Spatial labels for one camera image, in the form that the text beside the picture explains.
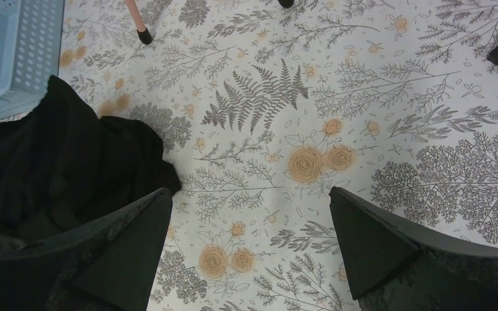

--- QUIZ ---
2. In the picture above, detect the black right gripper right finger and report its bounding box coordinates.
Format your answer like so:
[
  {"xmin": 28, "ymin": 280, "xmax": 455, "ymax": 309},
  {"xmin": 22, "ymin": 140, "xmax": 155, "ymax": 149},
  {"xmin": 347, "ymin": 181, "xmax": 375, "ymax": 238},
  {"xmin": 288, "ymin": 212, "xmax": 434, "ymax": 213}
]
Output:
[{"xmin": 330, "ymin": 187, "xmax": 498, "ymax": 310}]

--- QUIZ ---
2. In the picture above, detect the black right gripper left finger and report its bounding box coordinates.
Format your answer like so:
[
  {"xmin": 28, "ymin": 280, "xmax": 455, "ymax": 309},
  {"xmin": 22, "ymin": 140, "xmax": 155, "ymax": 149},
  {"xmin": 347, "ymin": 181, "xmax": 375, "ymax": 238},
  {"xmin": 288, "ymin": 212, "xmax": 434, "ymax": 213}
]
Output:
[{"xmin": 0, "ymin": 189, "xmax": 172, "ymax": 310}]

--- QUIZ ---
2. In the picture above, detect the black shirt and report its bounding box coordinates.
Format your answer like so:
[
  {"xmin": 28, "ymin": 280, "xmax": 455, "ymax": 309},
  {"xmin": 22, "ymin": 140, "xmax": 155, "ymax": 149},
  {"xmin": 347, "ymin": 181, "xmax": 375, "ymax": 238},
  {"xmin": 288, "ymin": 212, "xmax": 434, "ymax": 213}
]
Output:
[{"xmin": 0, "ymin": 76, "xmax": 182, "ymax": 249}]

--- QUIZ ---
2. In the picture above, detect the light blue plastic basket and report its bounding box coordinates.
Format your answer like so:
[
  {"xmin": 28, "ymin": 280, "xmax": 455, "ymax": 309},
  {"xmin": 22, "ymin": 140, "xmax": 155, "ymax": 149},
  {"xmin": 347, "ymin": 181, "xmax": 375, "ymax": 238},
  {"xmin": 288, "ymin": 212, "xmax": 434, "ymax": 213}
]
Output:
[{"xmin": 0, "ymin": 0, "xmax": 65, "ymax": 119}]

